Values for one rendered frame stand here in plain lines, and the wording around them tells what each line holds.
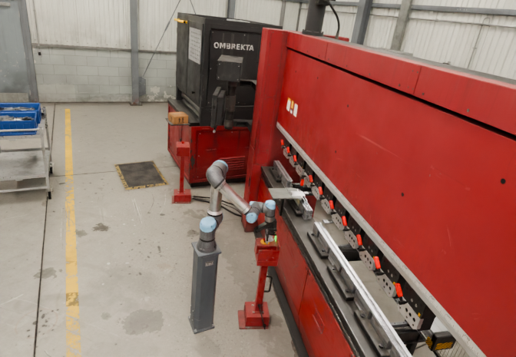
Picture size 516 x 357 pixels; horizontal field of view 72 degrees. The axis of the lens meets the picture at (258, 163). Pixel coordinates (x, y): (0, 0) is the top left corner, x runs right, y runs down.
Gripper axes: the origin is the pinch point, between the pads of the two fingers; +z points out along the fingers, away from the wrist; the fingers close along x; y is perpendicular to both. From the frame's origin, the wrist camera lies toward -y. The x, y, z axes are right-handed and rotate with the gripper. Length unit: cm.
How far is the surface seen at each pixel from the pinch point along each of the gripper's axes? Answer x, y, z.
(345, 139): -12, 48, -87
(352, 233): -45, 46, -37
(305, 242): -2.8, 30.2, -0.7
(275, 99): 137, 26, -78
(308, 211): 28.3, 39.2, -8.6
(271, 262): -5.0, 3.9, 14.5
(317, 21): 105, 55, -154
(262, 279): 2.4, -1.6, 37.0
